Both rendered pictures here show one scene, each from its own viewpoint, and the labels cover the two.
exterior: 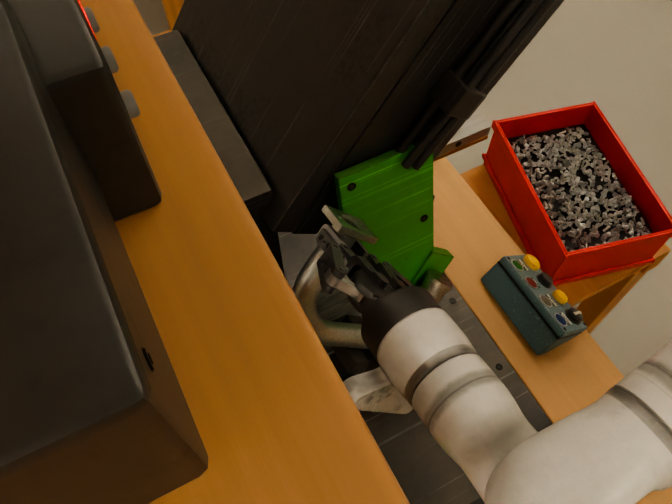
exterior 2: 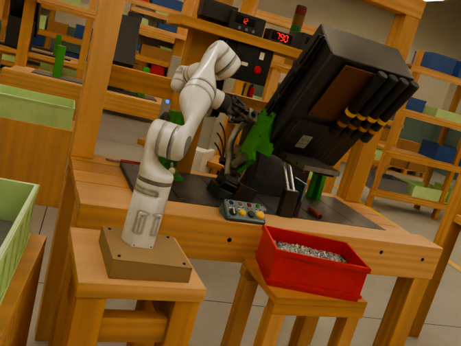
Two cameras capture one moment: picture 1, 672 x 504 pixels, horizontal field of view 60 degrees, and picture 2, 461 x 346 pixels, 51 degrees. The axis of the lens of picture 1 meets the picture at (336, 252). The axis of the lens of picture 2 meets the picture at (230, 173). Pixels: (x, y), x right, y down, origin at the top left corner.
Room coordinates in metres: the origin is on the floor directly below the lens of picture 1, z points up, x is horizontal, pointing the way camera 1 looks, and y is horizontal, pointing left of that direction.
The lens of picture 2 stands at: (0.44, -1.95, 1.41)
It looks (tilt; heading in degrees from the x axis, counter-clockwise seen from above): 12 degrees down; 94
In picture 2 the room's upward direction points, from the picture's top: 15 degrees clockwise
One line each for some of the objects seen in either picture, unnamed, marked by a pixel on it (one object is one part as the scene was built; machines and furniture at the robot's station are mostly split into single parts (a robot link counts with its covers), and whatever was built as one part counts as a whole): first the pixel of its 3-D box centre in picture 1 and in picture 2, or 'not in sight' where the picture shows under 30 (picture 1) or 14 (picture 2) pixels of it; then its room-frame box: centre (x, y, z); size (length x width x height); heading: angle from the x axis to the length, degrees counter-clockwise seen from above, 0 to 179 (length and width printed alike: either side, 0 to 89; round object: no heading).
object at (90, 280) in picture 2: not in sight; (132, 262); (0.17, -0.75, 0.83); 0.32 x 0.32 x 0.04; 28
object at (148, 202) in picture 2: not in sight; (146, 211); (0.17, -0.75, 0.98); 0.09 x 0.09 x 0.17; 31
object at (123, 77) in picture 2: not in sight; (243, 106); (0.27, 0.37, 1.23); 1.30 x 0.05 x 0.09; 28
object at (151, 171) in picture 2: not in sight; (161, 154); (0.18, -0.74, 1.14); 0.09 x 0.09 x 0.17; 87
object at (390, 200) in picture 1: (376, 210); (263, 135); (0.41, -0.05, 1.17); 0.13 x 0.12 x 0.20; 28
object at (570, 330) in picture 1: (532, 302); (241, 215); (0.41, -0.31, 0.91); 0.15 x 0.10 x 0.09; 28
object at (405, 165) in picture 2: not in sight; (398, 155); (3.46, 9.69, 0.37); 1.20 x 0.81 x 0.74; 24
